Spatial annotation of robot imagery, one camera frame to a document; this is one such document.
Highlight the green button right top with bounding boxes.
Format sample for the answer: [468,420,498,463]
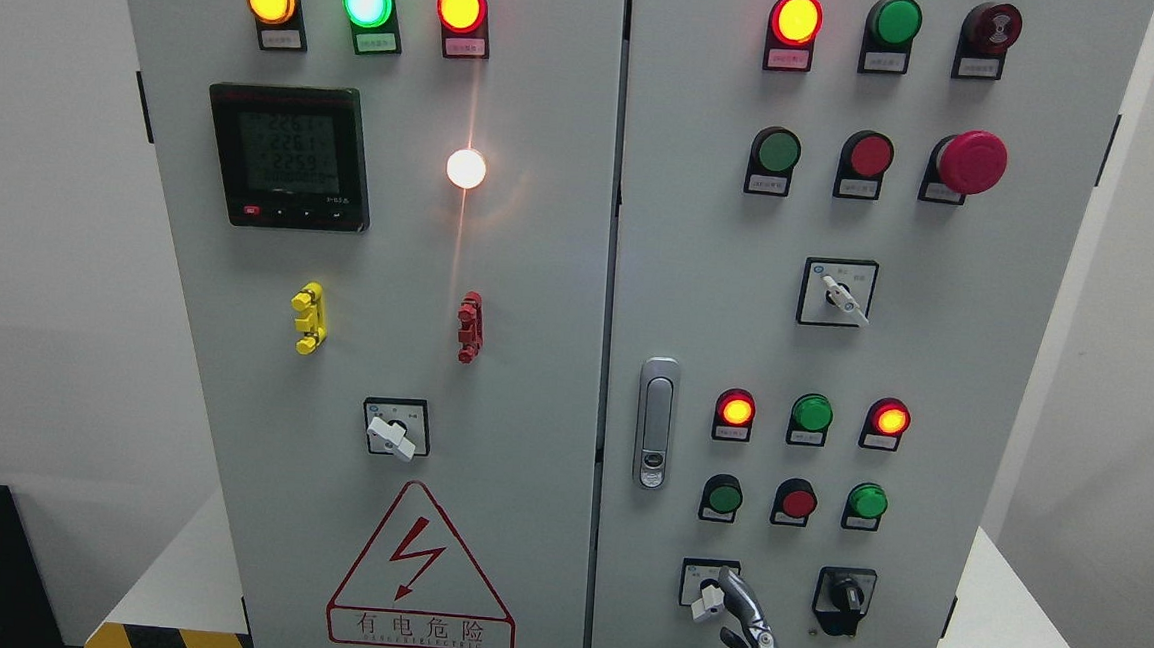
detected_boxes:
[857,0,923,75]

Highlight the left door selector switch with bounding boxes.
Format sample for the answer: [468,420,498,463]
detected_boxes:
[362,397,430,464]

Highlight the yellow terminal connector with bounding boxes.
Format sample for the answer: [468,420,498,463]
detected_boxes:
[290,282,327,355]

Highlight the green button second row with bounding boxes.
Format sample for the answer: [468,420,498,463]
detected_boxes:
[742,126,801,198]

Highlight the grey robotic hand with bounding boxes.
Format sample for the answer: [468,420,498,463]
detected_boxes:
[717,566,779,648]

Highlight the green lamp middle centre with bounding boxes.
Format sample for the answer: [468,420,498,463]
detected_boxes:
[785,393,834,447]

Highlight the white lever selector switch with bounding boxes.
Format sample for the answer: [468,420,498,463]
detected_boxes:
[797,257,881,327]

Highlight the red lit lamp middle left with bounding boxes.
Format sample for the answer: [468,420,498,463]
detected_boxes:
[710,389,756,443]

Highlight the white lit indicator lamp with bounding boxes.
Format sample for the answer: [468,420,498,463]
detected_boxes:
[445,148,488,190]

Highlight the yellow indicator lamp top left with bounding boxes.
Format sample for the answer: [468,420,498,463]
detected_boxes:
[247,0,309,52]

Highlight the red electric hazard sign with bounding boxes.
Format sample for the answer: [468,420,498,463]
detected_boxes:
[325,481,515,648]

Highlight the black digital power meter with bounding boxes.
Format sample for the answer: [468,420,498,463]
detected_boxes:
[209,83,370,233]

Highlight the red lit lamp right top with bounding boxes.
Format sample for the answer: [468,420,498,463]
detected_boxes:
[762,0,824,71]

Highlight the green button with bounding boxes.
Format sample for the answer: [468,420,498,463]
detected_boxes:
[857,0,923,75]
[698,473,744,523]

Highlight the green lit indicator lamp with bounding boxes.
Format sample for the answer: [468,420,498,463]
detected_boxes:
[343,0,402,55]

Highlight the green lamp lower right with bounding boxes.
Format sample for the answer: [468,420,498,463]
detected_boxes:
[840,482,890,533]

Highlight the red button lower centre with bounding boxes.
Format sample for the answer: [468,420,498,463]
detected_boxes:
[769,479,819,528]

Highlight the grey left cabinet door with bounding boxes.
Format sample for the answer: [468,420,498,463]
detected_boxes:
[128,0,625,648]

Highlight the dark red buzzer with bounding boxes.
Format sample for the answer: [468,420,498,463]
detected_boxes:
[951,2,1022,81]

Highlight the red lit lamp middle right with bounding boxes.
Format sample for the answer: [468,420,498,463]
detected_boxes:
[859,397,911,452]

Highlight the black knob selector switch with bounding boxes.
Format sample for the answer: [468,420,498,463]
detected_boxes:
[811,565,878,636]

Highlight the red button second row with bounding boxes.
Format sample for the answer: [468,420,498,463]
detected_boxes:
[832,130,894,201]

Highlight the red terminal connector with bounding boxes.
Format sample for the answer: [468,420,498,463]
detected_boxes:
[455,291,484,364]

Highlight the silver door handle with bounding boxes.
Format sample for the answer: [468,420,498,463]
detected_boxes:
[634,357,680,490]

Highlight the white selector switch bottom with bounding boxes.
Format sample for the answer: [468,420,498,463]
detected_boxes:
[679,556,741,624]

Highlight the red emergency stop button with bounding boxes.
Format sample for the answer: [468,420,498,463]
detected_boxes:
[917,130,1007,206]

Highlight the grey cabinet door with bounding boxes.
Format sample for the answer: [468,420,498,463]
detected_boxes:
[128,0,625,648]
[591,0,1154,648]

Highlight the green button lower left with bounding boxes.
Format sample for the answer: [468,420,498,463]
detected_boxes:
[698,473,744,523]

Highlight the red lit indicator lamp left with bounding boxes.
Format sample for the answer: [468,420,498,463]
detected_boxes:
[436,0,490,60]

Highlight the grey right cabinet door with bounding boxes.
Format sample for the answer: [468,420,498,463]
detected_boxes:
[591,0,1154,648]

